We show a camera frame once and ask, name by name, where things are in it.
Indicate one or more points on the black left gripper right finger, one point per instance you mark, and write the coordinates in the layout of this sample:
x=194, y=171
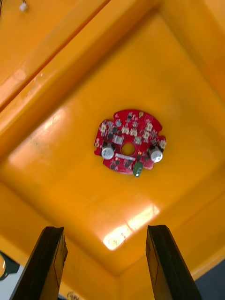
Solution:
x=168, y=269

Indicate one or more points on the round red circuit board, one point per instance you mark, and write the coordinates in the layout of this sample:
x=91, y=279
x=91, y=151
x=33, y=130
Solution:
x=122, y=131

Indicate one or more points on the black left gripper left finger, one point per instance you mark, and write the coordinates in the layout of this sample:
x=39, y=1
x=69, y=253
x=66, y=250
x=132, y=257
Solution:
x=39, y=269

